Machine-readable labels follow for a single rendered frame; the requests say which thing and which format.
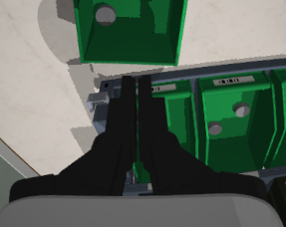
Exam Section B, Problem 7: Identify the green bin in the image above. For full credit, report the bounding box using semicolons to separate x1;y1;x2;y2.
197;71;277;173
264;69;286;168
133;79;198;183
73;0;188;67

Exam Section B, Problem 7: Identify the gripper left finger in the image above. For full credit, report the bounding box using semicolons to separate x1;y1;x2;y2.
9;76;138;203

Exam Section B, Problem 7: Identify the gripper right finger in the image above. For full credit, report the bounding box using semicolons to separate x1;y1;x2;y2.
138;75;268;202

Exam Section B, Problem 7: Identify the grey shelf rack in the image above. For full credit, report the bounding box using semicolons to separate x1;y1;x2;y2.
86;58;286;196

